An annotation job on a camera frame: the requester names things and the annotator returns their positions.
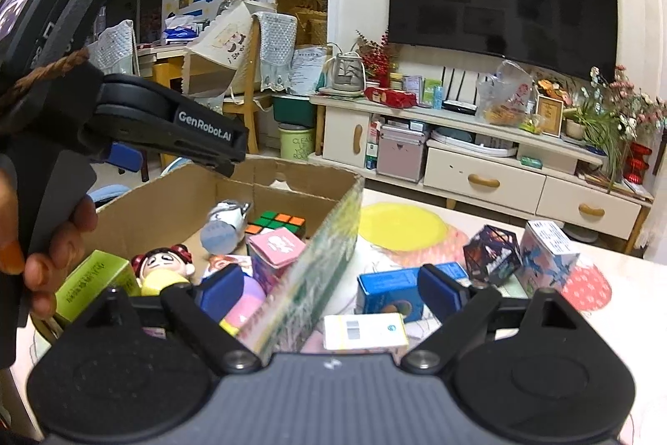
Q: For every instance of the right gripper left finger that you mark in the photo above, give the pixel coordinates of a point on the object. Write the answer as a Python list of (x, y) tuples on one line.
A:
[(196, 313)]

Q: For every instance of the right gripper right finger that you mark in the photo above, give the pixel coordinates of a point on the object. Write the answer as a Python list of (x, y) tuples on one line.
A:
[(464, 314)]

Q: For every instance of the black-haired doll figure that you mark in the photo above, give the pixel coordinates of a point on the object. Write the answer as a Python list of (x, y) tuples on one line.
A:
[(160, 268)]

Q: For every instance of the white yellow medicine box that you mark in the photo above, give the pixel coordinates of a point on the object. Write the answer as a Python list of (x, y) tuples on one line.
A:
[(365, 333)]

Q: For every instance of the grey white bottle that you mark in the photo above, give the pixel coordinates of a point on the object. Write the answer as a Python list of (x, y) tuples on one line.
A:
[(224, 228)]

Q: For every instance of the long blue carton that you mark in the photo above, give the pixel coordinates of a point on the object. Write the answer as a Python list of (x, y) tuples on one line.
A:
[(393, 291)]

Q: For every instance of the pink small box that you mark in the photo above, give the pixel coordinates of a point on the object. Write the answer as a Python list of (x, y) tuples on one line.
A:
[(272, 252)]

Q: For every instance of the rubik's cube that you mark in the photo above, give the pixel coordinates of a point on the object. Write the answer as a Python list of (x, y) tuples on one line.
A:
[(271, 220)]

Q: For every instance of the person's left hand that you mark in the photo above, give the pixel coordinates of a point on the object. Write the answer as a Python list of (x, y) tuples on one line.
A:
[(44, 273)]

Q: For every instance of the dark polyhedron puzzle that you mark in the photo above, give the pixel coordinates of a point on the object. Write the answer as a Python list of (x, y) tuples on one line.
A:
[(492, 256)]

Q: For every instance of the white blue patterned box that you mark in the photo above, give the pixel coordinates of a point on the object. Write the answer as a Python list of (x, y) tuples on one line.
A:
[(547, 257)]

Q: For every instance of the brown cardboard box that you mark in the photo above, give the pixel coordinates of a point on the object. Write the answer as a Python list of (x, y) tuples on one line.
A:
[(173, 208)]

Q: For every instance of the green yellow carton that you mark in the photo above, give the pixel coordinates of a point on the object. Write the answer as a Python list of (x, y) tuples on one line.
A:
[(98, 272)]

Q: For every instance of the wooden dining table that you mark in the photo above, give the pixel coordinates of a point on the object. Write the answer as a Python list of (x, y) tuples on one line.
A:
[(174, 67)]

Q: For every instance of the cream tv cabinet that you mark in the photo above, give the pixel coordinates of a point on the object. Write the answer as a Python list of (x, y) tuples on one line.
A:
[(508, 171)]

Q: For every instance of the beige tote bag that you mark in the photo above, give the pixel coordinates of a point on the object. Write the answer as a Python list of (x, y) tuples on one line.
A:
[(215, 63)]

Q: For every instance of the pink storage case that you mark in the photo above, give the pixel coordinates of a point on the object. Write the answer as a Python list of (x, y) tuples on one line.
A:
[(401, 153)]

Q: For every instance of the wooden chair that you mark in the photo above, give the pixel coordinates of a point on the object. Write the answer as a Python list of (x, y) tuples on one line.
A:
[(265, 65)]

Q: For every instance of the green waste bin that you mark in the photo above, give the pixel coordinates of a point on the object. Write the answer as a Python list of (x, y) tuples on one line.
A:
[(297, 142)]

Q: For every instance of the white wifi router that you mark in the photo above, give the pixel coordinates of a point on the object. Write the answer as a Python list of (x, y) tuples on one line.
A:
[(459, 90)]

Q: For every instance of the clear plastic snack bag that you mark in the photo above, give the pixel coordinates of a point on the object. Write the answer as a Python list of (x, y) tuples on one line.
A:
[(503, 96)]

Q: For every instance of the red snack package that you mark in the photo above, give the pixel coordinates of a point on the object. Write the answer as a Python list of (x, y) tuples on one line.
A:
[(393, 98)]

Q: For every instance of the red lantern ornament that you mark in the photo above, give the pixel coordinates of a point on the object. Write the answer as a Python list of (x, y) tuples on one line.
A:
[(636, 163)]

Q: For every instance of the potted flower plant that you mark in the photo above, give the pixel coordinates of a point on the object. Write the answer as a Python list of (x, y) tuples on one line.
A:
[(614, 114)]

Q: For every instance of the white handbag on cabinet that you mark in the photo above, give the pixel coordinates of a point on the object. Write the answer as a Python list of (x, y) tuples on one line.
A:
[(344, 71)]

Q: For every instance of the red berry branches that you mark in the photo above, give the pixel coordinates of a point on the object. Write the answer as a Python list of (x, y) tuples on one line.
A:
[(377, 57)]

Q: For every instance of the gold picture frame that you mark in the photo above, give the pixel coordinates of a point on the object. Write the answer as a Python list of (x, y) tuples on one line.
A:
[(550, 111)]

